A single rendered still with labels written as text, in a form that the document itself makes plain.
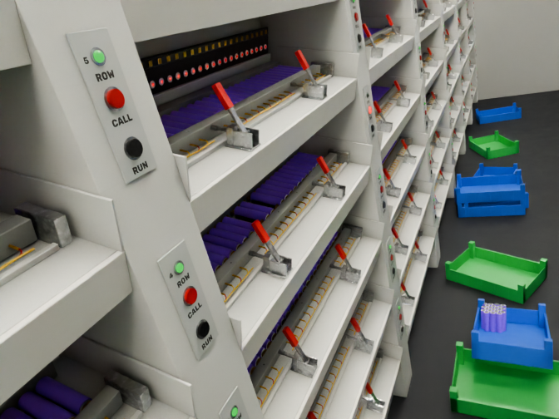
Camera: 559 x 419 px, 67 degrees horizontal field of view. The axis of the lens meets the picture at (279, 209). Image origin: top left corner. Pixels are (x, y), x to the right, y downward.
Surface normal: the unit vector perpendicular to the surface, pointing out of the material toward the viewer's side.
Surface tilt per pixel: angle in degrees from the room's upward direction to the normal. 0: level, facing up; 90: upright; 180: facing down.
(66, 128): 90
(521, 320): 71
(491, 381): 0
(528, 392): 0
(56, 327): 105
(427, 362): 0
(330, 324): 15
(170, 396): 90
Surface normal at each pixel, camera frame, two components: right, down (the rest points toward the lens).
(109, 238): -0.43, 0.45
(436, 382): -0.23, -0.89
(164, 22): 0.90, 0.22
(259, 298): 0.01, -0.86
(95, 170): 0.88, -0.01
